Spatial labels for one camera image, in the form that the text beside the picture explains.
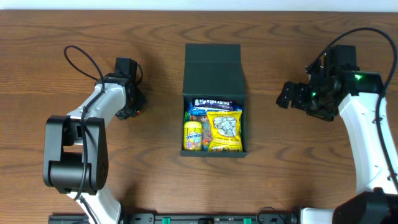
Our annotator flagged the Haribo gummy candy bag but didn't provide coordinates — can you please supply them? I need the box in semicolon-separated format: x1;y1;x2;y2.
184;112;212;151

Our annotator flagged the yellow Hacks candy bag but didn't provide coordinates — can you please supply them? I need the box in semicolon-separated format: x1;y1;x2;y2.
207;111;243;152

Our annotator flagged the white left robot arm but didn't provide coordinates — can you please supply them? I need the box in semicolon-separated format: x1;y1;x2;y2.
43;72;145;223

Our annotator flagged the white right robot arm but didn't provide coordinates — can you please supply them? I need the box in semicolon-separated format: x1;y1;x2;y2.
276;67;397;223

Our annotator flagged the blue Oreo cookie pack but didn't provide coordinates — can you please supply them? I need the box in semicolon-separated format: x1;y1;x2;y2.
187;105;243;116

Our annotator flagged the yellow candy bottle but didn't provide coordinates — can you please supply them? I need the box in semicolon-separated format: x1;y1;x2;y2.
183;121;202;151

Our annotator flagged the blue Dairy Milk chocolate bar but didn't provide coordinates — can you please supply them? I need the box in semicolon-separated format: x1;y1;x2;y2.
189;99;236;111

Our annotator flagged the black box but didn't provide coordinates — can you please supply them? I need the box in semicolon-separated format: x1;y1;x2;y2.
180;44;248;158

